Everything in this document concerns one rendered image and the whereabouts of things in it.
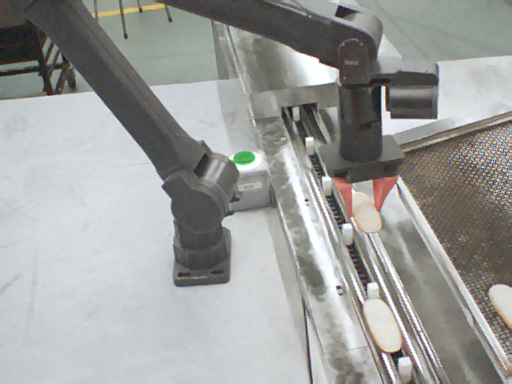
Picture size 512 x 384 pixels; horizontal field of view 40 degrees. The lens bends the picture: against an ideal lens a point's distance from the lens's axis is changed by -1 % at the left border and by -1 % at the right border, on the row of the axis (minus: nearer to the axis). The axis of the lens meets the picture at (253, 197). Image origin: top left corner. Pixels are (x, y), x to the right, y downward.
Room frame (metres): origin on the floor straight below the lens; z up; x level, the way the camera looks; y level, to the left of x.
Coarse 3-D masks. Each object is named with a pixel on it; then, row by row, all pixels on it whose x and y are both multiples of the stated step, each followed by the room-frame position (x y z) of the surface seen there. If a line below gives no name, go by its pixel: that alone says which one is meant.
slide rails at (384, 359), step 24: (288, 120) 1.26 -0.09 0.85; (312, 120) 1.25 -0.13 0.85; (312, 168) 1.07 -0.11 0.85; (312, 192) 0.99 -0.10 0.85; (336, 192) 0.99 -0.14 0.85; (336, 240) 0.86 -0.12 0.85; (360, 240) 0.85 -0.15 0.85; (360, 288) 0.74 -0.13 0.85; (384, 288) 0.74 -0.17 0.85; (360, 312) 0.70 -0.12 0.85; (408, 336) 0.64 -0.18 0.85; (384, 360) 0.61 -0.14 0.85
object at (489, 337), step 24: (480, 120) 1.04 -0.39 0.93; (504, 120) 1.03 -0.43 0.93; (408, 144) 1.03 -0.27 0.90; (432, 144) 1.02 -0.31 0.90; (456, 144) 1.00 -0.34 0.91; (480, 144) 0.98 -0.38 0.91; (480, 168) 0.92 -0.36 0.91; (504, 168) 0.90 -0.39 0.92; (408, 192) 0.90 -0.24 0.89; (504, 192) 0.85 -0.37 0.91; (432, 216) 0.83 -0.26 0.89; (456, 216) 0.82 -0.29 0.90; (480, 216) 0.81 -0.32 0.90; (504, 216) 0.80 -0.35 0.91; (432, 240) 0.78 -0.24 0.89; (504, 264) 0.70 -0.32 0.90; (456, 288) 0.68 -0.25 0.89; (480, 312) 0.63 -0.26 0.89; (504, 360) 0.55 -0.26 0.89
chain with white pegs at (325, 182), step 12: (300, 132) 1.23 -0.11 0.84; (312, 144) 1.14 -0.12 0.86; (312, 156) 1.13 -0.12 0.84; (324, 180) 1.00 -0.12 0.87; (324, 192) 1.00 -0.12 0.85; (336, 204) 0.96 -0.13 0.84; (336, 216) 0.93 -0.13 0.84; (348, 228) 0.86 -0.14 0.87; (348, 240) 0.86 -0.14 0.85; (348, 252) 0.84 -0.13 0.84; (360, 264) 0.80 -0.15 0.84; (360, 276) 0.78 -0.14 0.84; (372, 288) 0.72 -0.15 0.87; (396, 360) 0.61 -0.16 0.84; (408, 360) 0.58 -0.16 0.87; (408, 372) 0.58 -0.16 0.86
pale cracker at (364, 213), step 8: (360, 192) 0.85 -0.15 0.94; (352, 200) 0.83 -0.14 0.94; (360, 200) 0.82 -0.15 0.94; (368, 200) 0.82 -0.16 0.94; (352, 208) 0.81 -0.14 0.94; (360, 208) 0.81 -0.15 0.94; (368, 208) 0.80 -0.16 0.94; (352, 216) 0.80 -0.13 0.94; (360, 216) 0.79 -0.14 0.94; (368, 216) 0.78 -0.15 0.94; (376, 216) 0.78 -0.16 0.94; (360, 224) 0.77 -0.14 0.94; (368, 224) 0.77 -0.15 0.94; (376, 224) 0.77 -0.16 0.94; (368, 232) 0.76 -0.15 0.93
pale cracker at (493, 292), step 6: (492, 288) 0.66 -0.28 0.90; (498, 288) 0.65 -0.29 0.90; (504, 288) 0.65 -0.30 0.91; (510, 288) 0.65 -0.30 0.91; (492, 294) 0.65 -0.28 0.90; (498, 294) 0.64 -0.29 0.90; (504, 294) 0.64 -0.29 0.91; (510, 294) 0.64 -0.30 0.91; (492, 300) 0.64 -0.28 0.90; (498, 300) 0.63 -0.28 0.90; (504, 300) 0.63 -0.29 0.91; (510, 300) 0.63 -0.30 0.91; (498, 306) 0.62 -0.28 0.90; (504, 306) 0.62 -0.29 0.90; (510, 306) 0.62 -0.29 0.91; (498, 312) 0.62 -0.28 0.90; (504, 312) 0.61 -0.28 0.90; (510, 312) 0.61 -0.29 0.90; (504, 318) 0.61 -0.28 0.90; (510, 318) 0.60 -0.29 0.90; (510, 324) 0.59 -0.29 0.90
